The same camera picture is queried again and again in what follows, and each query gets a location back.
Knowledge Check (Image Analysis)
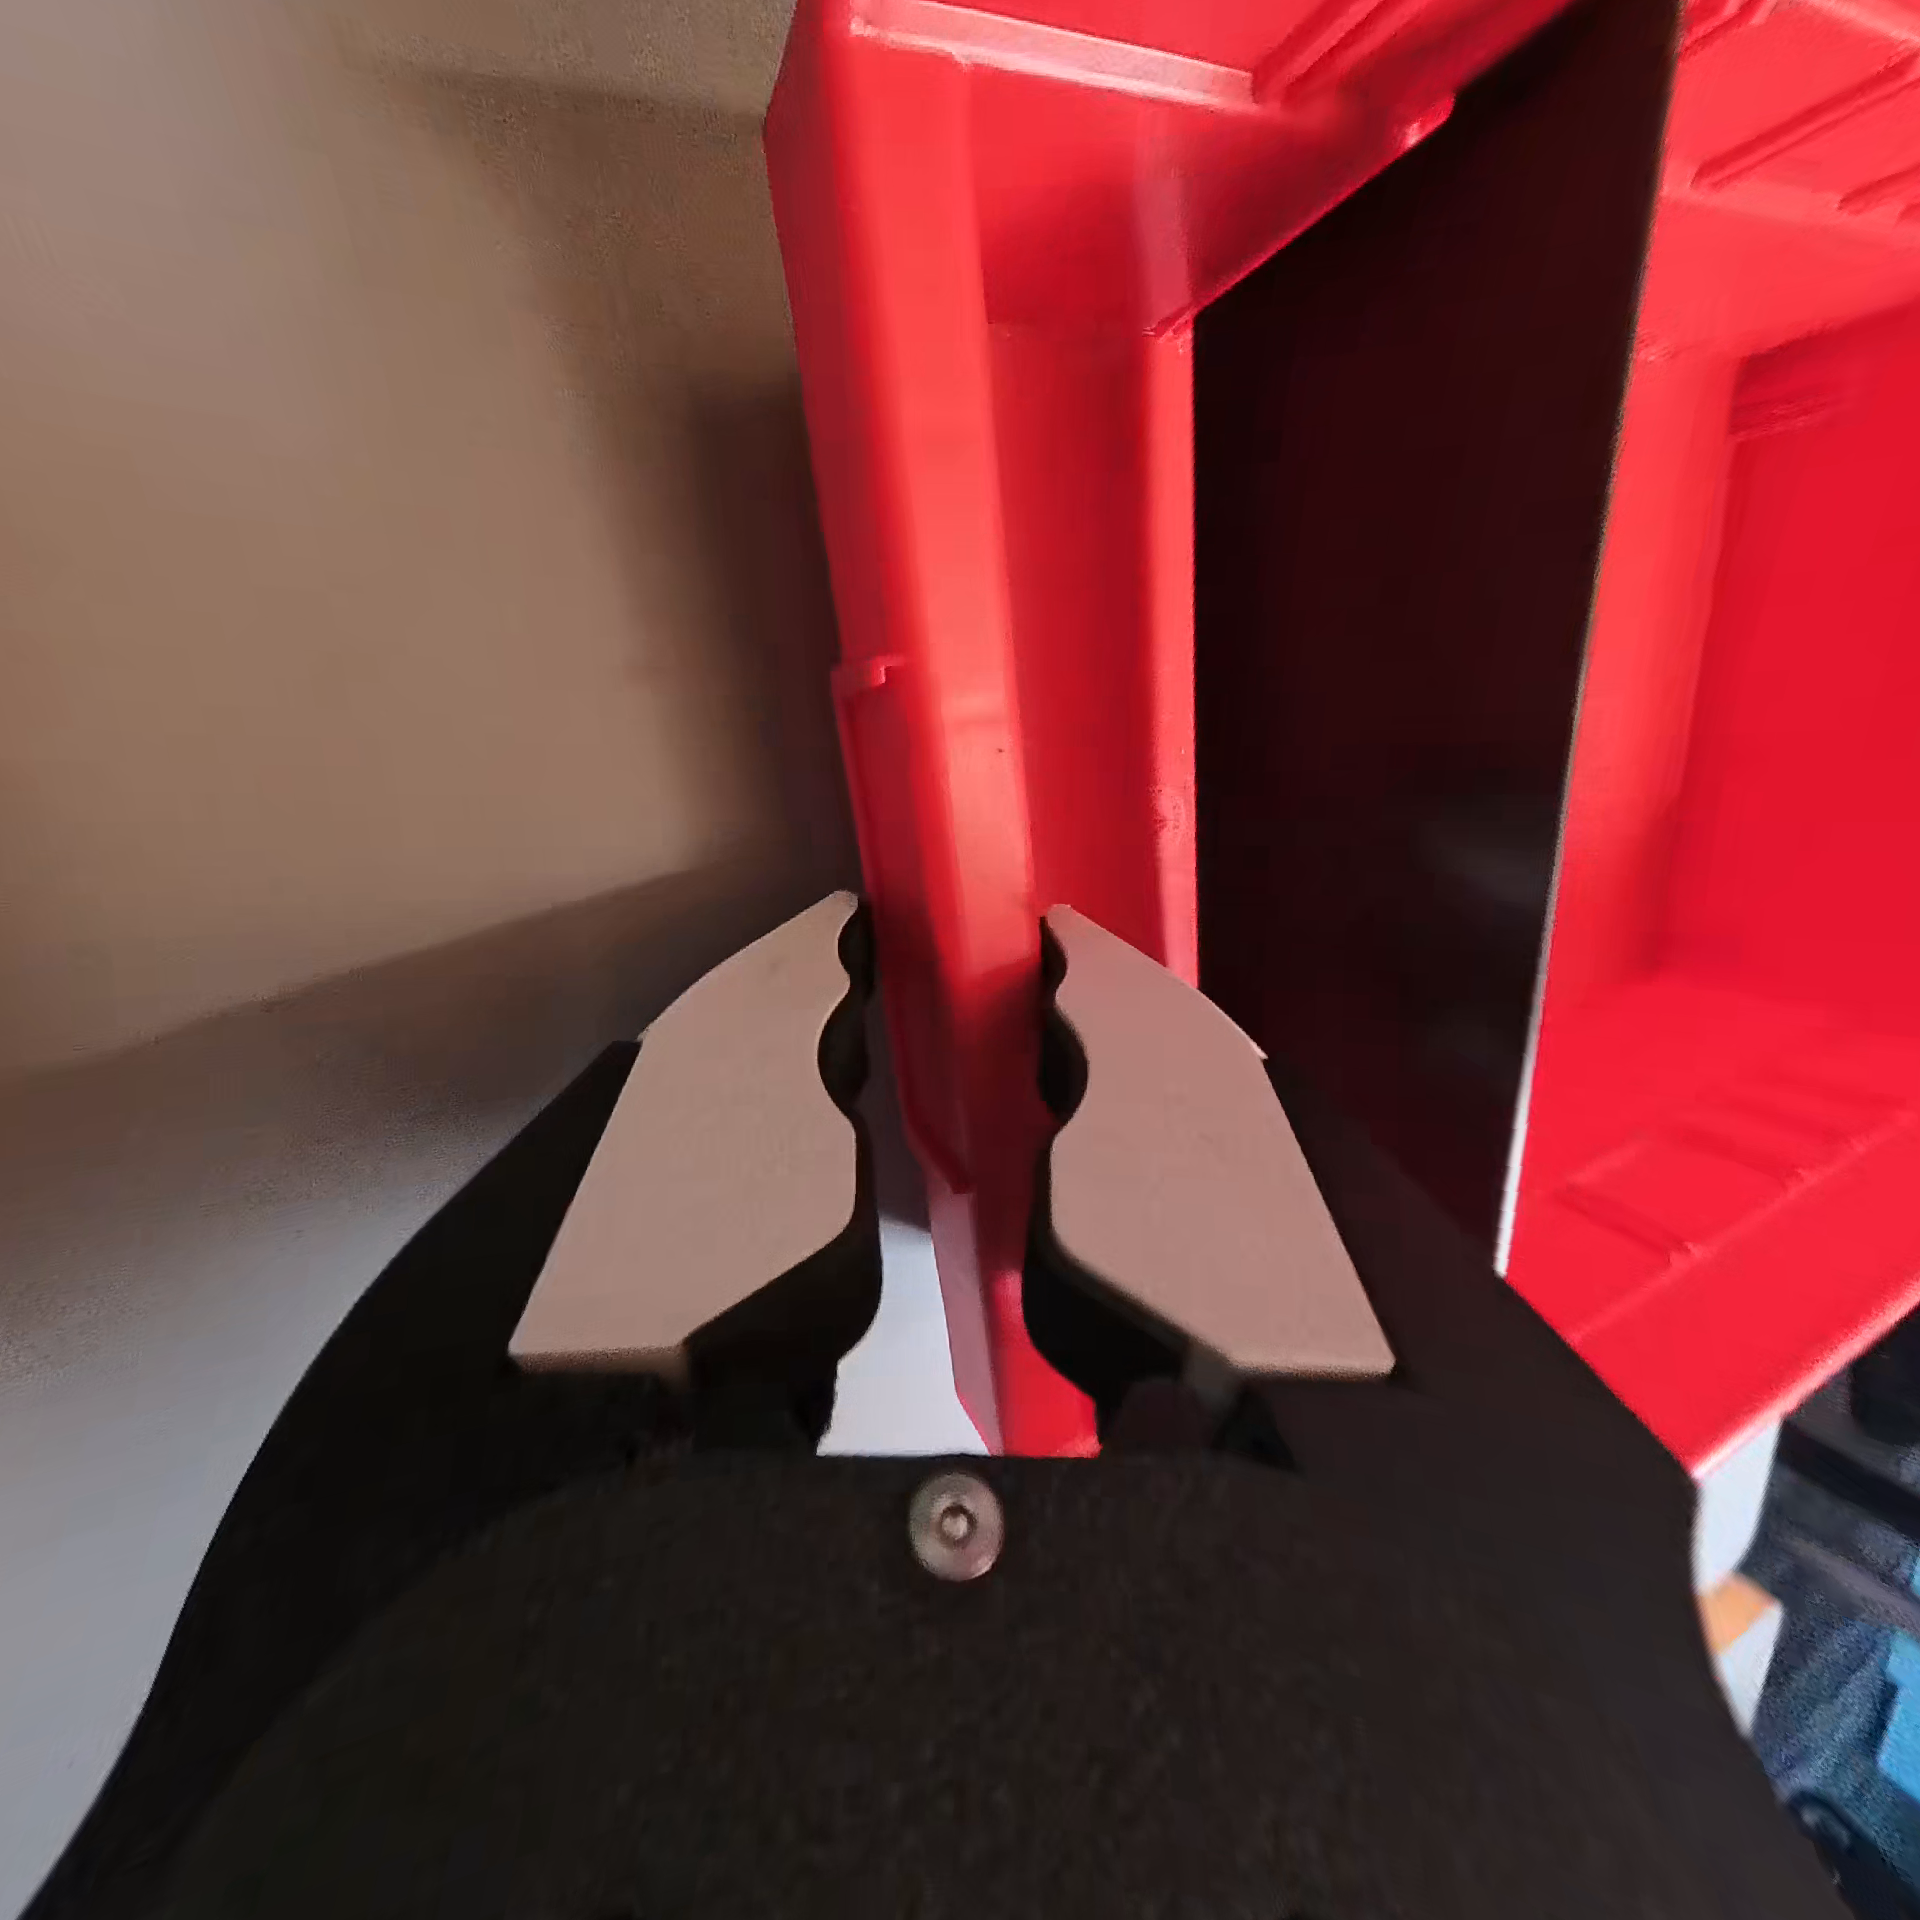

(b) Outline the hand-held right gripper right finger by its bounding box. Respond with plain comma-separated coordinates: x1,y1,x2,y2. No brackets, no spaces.
1024,902,1402,1390

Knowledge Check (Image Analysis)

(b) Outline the red plastic bin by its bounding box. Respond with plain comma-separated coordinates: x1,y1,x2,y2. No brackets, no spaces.
762,0,1920,1483

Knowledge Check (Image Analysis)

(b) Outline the black bin divider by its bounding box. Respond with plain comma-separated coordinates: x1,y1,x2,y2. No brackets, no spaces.
1192,0,1682,1277

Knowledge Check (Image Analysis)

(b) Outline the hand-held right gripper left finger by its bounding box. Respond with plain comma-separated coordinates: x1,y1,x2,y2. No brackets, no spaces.
508,892,886,1390

